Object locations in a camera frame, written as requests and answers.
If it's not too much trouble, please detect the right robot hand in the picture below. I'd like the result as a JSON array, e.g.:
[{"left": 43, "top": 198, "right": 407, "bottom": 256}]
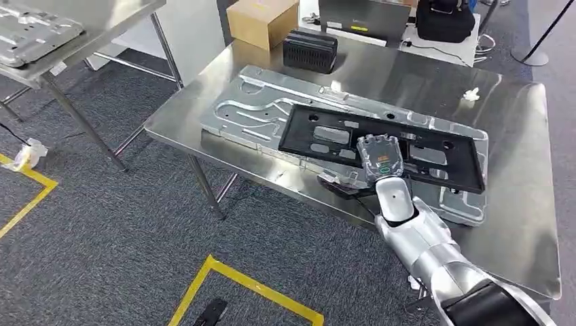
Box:
[{"left": 317, "top": 134, "right": 405, "bottom": 200}]

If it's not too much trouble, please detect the black plastic frame panel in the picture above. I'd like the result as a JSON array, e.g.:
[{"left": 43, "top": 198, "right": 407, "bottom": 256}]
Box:
[{"left": 278, "top": 104, "right": 486, "bottom": 195}]

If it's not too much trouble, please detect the white desk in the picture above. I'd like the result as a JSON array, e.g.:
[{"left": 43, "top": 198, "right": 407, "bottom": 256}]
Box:
[{"left": 299, "top": 0, "right": 482, "bottom": 69}]

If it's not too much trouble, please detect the black ribbed device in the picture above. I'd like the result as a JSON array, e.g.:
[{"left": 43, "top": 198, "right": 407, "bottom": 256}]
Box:
[{"left": 282, "top": 29, "right": 339, "bottom": 75}]

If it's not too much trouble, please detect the steel bench table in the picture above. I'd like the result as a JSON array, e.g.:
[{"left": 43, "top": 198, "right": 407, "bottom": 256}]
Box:
[{"left": 143, "top": 33, "right": 563, "bottom": 311}]

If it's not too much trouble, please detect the large stamped silver metal plate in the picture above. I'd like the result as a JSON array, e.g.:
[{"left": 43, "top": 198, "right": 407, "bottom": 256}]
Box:
[{"left": 199, "top": 65, "right": 490, "bottom": 228}]

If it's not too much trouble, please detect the grey laptop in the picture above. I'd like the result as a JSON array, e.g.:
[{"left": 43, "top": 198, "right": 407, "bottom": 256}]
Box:
[{"left": 318, "top": 0, "right": 412, "bottom": 48}]

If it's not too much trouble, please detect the black bag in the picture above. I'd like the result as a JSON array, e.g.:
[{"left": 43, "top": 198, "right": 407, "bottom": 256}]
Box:
[{"left": 415, "top": 0, "right": 477, "bottom": 44}]

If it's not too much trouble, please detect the chrome chair base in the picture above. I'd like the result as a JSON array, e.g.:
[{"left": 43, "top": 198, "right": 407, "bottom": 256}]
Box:
[{"left": 474, "top": 33, "right": 497, "bottom": 64}]

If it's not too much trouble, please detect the yellow floor tape line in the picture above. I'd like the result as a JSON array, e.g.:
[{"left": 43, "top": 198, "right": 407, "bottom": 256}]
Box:
[
  {"left": 0, "top": 153, "right": 59, "bottom": 239},
  {"left": 167, "top": 254, "right": 325, "bottom": 326}
]

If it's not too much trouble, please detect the black stanchion with round base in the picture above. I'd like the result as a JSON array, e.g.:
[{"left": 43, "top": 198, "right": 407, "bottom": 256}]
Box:
[{"left": 510, "top": 0, "right": 576, "bottom": 67}]

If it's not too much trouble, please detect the brown cardboard box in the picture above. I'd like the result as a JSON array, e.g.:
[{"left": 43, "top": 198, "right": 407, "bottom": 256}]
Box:
[{"left": 226, "top": 0, "right": 300, "bottom": 51}]

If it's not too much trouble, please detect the white partition panel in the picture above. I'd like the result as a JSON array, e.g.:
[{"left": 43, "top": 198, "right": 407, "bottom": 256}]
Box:
[{"left": 85, "top": 0, "right": 226, "bottom": 86}]

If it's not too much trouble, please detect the black robot foot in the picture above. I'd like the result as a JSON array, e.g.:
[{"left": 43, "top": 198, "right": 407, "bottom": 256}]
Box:
[{"left": 193, "top": 297, "right": 229, "bottom": 326}]

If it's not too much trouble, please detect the steel side table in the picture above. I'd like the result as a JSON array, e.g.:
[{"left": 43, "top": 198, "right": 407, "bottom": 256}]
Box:
[{"left": 0, "top": 0, "right": 185, "bottom": 174}]

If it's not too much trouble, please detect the crumpled clear plastic wrap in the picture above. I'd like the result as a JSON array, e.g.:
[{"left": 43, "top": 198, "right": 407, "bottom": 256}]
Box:
[{"left": 2, "top": 138, "right": 49, "bottom": 173}]

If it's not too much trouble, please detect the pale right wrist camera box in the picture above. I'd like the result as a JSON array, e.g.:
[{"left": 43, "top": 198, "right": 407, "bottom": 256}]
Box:
[{"left": 374, "top": 176, "right": 416, "bottom": 228}]

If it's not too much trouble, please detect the black desk cable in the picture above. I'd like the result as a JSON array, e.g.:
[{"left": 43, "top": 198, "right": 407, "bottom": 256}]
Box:
[{"left": 401, "top": 39, "right": 473, "bottom": 69}]

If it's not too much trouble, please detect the black floor cable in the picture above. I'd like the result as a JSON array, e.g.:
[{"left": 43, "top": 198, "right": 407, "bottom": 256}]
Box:
[{"left": 0, "top": 122, "right": 30, "bottom": 147}]

